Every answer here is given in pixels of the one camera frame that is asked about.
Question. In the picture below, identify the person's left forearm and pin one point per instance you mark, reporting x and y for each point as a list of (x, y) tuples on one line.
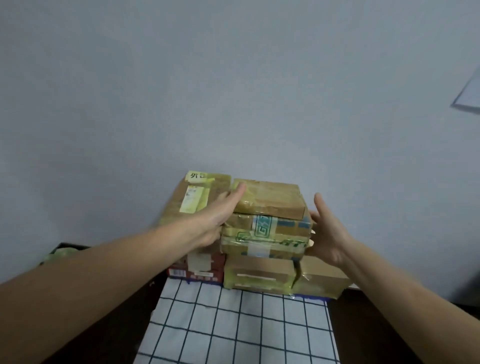
[(93, 285)]

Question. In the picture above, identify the yellow taped cardboard box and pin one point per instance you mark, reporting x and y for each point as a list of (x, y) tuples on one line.
[(258, 273)]

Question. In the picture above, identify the person's left fingers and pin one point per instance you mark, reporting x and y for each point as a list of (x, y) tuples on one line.
[(233, 197)]

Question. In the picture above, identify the person's right forearm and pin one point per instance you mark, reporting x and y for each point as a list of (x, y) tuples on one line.
[(408, 296)]

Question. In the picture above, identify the small brown cardboard box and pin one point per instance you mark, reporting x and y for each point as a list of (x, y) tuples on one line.
[(272, 198)]

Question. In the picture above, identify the person's right hand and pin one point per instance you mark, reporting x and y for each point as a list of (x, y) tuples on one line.
[(330, 236)]

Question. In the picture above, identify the yellow labelled cardboard box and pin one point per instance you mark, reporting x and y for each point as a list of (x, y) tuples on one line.
[(191, 198)]

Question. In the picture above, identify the person's left hand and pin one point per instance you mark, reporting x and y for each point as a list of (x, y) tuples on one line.
[(212, 225)]

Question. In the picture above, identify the white paper sheet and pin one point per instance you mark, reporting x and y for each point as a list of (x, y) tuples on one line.
[(468, 93)]

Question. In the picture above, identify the green printed cardboard box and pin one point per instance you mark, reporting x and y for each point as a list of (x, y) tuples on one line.
[(268, 234)]

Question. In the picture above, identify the white blue checked cloth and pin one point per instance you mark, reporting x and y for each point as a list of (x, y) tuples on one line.
[(240, 326)]

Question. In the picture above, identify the pale green object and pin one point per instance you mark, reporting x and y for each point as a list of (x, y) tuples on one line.
[(60, 255)]

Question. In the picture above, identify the person's right thumb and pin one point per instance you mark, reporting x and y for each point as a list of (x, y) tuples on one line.
[(314, 220)]

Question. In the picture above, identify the red brown printed box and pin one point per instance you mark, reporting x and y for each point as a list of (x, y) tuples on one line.
[(200, 267)]

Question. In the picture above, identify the plain brown cardboard box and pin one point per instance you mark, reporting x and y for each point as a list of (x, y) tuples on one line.
[(320, 279)]

